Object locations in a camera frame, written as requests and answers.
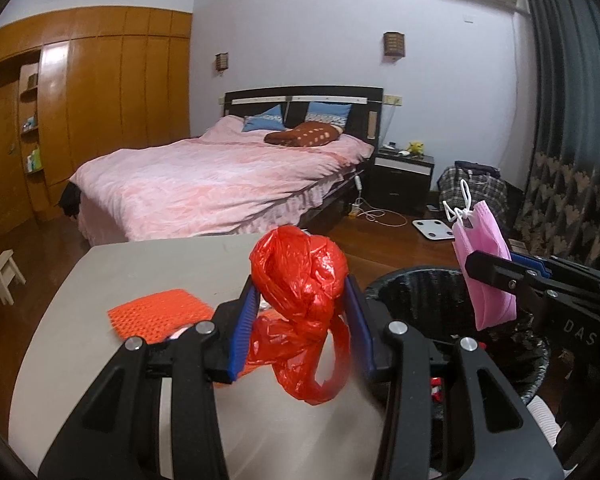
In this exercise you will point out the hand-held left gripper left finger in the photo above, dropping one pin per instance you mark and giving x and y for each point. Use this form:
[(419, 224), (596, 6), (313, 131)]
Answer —
[(245, 330)]

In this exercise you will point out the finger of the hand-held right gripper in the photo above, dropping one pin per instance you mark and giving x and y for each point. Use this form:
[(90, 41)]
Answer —
[(535, 265), (500, 275)]

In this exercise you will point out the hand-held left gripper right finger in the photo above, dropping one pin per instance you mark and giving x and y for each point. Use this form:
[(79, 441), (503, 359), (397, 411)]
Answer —
[(360, 325)]

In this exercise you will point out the pink face mask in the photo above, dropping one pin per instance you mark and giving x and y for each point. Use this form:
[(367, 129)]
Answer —
[(480, 240)]

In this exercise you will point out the trash bin with black bag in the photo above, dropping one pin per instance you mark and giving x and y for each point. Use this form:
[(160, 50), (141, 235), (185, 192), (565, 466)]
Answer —
[(430, 285)]

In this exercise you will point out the red plastic bag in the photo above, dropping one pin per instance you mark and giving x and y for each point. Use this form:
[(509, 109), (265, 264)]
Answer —
[(300, 270)]

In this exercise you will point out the small cardboard box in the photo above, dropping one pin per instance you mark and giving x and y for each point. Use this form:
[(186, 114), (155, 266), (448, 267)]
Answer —
[(517, 246)]

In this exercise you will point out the white bathroom scale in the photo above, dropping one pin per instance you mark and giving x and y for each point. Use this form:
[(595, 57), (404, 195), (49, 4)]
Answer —
[(432, 230)]

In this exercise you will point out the orange foam net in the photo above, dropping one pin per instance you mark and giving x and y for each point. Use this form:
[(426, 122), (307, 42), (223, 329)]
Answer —
[(160, 312)]

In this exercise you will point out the plaid bag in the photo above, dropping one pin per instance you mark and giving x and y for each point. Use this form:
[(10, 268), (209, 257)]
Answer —
[(490, 185)]

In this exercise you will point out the black nightstand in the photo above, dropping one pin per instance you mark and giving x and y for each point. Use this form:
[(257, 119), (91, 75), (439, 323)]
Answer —
[(400, 185)]

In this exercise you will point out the white power strip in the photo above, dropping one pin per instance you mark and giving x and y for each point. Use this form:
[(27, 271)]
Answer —
[(359, 185)]

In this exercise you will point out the yellow plush toy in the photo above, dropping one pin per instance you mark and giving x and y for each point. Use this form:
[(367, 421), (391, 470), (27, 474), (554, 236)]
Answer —
[(416, 148)]

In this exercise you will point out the pink blanket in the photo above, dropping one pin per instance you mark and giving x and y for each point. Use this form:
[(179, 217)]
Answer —
[(205, 180)]

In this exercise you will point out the dark patterned curtain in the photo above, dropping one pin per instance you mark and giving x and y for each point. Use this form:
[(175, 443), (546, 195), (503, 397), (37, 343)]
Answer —
[(570, 85)]

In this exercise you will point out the brown dotted pillow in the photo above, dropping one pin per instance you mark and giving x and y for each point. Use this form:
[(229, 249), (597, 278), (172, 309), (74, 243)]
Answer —
[(305, 135)]

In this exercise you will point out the blue patterned pillow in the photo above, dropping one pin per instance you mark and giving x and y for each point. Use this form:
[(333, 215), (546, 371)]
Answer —
[(330, 112), (267, 119)]

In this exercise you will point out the black cloth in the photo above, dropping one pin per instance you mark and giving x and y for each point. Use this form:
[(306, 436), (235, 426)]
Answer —
[(70, 200)]

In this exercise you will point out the dark wooden bed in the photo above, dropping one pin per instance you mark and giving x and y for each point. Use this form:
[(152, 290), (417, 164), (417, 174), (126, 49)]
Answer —
[(330, 92)]

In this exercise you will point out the small wooden stool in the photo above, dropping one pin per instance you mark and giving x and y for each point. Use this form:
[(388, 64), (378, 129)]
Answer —
[(5, 275)]

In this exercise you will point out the wooden wardrobe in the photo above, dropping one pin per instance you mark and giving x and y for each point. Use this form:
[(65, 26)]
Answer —
[(105, 100)]

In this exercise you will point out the green bottles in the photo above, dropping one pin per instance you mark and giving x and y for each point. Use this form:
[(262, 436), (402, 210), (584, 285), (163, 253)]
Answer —
[(34, 160)]

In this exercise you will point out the wooden door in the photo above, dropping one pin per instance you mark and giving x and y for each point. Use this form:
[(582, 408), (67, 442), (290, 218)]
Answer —
[(0, 160)]

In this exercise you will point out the wall outlet strip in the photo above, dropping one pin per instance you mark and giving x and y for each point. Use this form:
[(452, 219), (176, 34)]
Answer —
[(393, 100)]

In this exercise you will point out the brown wall lamp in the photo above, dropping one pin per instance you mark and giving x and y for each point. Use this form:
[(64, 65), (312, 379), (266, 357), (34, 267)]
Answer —
[(221, 63), (394, 46)]

